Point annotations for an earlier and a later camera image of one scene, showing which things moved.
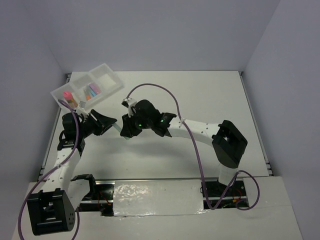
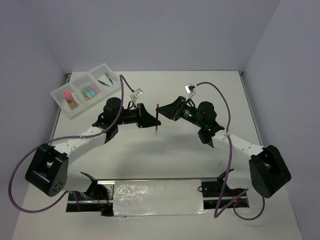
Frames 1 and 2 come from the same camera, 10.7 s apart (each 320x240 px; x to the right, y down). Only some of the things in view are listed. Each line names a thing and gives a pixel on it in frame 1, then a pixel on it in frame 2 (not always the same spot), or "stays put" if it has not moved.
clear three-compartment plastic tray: [89, 88] stays put
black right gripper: [128, 129] -> [173, 110]
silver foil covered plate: [138, 198] stays put
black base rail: [215, 196] stays put
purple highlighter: [95, 88] stays put
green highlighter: [118, 128] -> [86, 90]
